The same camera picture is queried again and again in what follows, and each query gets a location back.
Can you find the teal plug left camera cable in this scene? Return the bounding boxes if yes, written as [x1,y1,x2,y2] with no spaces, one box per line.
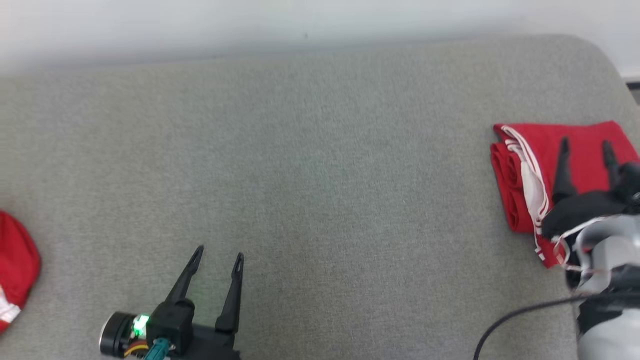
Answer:
[124,338,172,360]

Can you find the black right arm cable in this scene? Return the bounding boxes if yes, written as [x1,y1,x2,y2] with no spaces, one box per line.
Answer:
[472,294,593,360]

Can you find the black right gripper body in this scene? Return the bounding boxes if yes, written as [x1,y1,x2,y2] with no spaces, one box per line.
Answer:
[541,162,640,239]

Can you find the red basketball jersey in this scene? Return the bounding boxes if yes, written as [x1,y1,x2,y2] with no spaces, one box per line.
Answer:
[490,120,640,269]

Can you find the red shorts with white stripe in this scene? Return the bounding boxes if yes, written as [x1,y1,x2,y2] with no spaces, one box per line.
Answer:
[0,210,42,333]

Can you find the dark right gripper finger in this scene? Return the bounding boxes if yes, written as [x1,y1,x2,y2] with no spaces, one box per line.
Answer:
[551,136,578,203]
[602,140,621,191]

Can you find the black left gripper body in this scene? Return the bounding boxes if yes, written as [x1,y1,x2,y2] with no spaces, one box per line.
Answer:
[147,301,241,360]

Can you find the grey fabric sofa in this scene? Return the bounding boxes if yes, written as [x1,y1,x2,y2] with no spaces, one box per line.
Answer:
[0,34,640,360]

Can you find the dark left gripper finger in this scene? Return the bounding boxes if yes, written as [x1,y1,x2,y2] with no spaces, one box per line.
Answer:
[216,252,245,335]
[165,245,205,307]

